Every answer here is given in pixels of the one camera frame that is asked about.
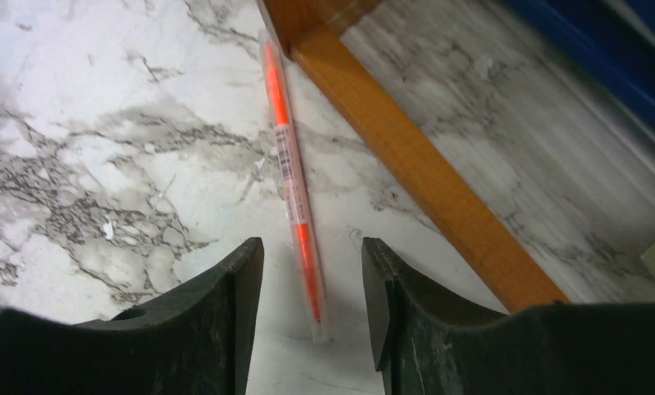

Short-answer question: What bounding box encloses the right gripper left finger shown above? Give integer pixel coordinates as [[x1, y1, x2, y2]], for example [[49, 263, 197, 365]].
[[0, 237, 264, 394]]

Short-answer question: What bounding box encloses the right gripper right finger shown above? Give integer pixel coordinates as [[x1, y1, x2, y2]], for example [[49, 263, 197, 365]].
[[361, 238, 655, 394]]

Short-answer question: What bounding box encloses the orange highlighter pen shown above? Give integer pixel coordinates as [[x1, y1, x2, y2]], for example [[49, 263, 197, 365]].
[[258, 30, 330, 343]]

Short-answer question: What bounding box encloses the wooden orange shelf rack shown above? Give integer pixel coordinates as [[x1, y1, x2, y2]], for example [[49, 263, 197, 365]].
[[258, 1, 565, 312]]

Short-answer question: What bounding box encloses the blue box lower shelf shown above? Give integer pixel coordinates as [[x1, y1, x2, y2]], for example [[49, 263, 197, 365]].
[[508, 0, 655, 131]]

